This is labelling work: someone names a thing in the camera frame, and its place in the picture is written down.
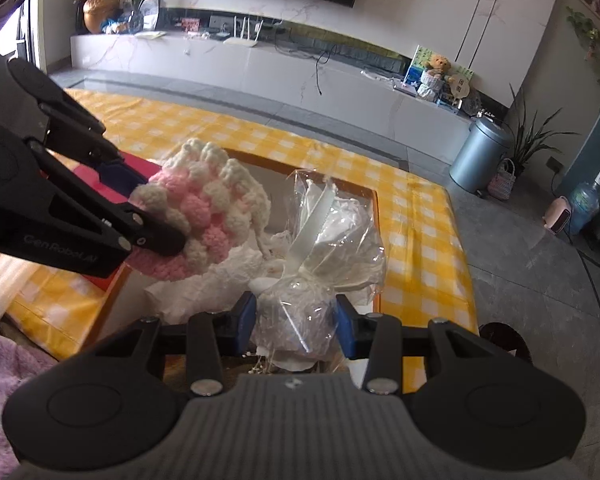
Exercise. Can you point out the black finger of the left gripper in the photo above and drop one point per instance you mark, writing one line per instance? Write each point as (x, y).
(139, 227)
(72, 130)

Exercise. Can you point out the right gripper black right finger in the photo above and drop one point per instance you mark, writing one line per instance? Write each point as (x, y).
(384, 342)

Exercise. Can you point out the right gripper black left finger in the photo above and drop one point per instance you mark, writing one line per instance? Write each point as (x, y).
(195, 350)

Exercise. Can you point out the pink white crochet pouch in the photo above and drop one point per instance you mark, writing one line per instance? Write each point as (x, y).
(210, 198)

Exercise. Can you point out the clear cellophane white gift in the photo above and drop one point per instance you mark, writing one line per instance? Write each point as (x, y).
(335, 247)

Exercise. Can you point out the white crumpled tissue paper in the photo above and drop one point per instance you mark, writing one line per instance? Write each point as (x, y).
(221, 286)

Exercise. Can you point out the orange storage bin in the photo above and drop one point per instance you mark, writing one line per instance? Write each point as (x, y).
(276, 180)

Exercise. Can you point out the yellow white checkered tablecloth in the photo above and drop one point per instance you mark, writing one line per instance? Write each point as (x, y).
(427, 275)

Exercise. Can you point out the copper round vase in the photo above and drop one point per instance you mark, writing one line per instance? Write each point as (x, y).
(97, 12)

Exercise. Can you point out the purple fluffy rug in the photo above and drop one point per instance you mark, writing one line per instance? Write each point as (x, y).
(18, 364)

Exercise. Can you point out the white wifi router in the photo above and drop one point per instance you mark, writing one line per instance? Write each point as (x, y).
(246, 32)

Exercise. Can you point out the pink small basket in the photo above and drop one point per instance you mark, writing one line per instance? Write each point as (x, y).
(502, 183)

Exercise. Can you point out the silver pedal trash can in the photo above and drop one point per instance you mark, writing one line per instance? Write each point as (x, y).
(476, 162)

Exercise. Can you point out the blue water bottle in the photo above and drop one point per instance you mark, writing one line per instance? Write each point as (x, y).
(584, 202)

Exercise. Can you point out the green potted plant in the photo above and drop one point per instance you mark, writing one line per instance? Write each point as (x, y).
(530, 134)

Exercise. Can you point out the white marble tv console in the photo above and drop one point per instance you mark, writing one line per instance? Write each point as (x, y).
(329, 97)

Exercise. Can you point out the teddy bear with card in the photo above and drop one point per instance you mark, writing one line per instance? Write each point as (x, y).
(438, 80)

